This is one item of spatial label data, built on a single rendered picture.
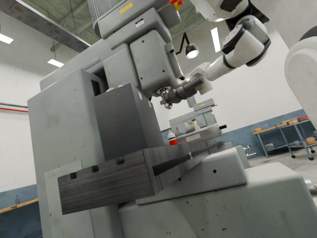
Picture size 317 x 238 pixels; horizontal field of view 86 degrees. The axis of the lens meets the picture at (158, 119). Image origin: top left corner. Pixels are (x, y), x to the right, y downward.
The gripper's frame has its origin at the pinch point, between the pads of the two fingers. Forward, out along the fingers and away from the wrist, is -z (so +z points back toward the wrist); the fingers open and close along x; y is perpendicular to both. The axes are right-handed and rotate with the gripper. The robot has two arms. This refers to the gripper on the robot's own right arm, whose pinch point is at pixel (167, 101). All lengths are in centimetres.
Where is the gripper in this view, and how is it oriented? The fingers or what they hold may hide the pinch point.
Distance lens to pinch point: 97.3
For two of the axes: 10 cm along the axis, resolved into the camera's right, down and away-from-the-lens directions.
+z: 6.6, -3.6, -6.6
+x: -7.0, 0.3, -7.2
